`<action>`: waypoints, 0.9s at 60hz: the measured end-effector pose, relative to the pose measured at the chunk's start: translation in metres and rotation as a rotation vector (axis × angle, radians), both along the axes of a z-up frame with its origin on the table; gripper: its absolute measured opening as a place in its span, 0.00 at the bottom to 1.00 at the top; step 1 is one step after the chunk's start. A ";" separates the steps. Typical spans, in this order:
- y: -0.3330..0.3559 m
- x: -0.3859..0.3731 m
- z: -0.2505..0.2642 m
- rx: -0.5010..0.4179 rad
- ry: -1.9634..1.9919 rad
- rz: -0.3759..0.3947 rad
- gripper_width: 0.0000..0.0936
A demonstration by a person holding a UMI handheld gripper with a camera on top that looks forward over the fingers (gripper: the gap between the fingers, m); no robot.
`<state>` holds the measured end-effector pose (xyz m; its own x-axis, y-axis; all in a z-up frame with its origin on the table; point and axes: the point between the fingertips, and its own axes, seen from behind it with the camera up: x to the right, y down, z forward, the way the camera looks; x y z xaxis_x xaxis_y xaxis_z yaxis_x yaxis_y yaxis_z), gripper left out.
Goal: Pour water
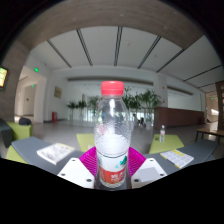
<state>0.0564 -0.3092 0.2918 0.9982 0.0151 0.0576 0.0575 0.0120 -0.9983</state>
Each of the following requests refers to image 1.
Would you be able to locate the yellow and white booklet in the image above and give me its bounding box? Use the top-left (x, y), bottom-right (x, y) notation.
top-left (159, 149), bottom-right (195, 170)

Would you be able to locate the small green low table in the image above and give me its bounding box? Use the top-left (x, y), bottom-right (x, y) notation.
top-left (148, 133), bottom-right (185, 155)

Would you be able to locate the clear water bottle red cap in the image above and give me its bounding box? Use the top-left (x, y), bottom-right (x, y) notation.
top-left (93, 80), bottom-right (132, 189)

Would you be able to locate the small clear water bottle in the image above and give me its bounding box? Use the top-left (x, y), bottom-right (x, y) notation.
top-left (159, 124), bottom-right (166, 144)

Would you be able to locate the dark grey armchair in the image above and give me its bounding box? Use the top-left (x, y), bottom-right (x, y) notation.
top-left (0, 118), bottom-right (14, 149)

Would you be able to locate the black bag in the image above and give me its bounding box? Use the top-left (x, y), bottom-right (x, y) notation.
top-left (18, 117), bottom-right (33, 126)

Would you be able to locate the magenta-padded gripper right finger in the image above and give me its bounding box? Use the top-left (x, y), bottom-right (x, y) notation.
top-left (126, 146), bottom-right (168, 190)

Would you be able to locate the green armchair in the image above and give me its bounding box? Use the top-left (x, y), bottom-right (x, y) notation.
top-left (5, 121), bottom-right (34, 141)

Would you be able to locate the group of green potted plants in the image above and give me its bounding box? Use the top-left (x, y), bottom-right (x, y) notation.
top-left (66, 87), bottom-right (163, 125)

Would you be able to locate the framed wall plaque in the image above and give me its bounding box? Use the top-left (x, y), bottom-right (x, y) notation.
top-left (53, 86), bottom-right (63, 99)

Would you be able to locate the lit wall screen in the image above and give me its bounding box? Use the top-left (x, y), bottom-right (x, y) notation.
top-left (0, 65), bottom-right (10, 90)

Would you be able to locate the wooden bench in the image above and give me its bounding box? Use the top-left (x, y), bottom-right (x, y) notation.
top-left (194, 128), bottom-right (224, 144)

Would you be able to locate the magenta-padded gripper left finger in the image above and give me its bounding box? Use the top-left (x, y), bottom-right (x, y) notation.
top-left (56, 146), bottom-right (99, 190)

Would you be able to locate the large green low table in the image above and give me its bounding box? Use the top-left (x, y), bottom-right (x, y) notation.
top-left (75, 133), bottom-right (98, 153)

